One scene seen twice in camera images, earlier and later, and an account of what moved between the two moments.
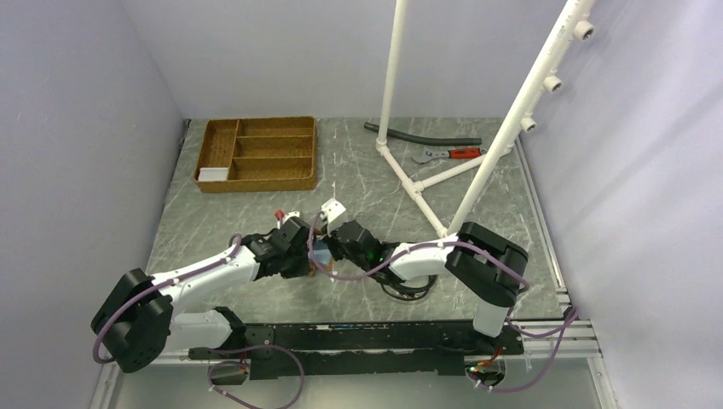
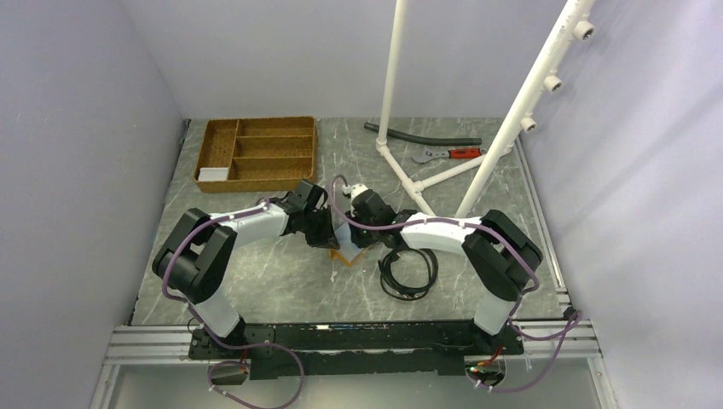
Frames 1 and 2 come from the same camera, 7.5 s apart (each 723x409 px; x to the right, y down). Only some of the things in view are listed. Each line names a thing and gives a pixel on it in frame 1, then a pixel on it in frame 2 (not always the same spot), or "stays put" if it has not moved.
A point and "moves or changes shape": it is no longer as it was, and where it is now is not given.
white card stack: [213, 174] stays put
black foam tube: [448, 141] stays put
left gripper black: [302, 269] -> [326, 238]
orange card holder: [315, 267] moves or changes shape
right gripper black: [331, 239] -> [357, 239]
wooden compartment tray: [263, 154] stays put
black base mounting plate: [425, 348] stays put
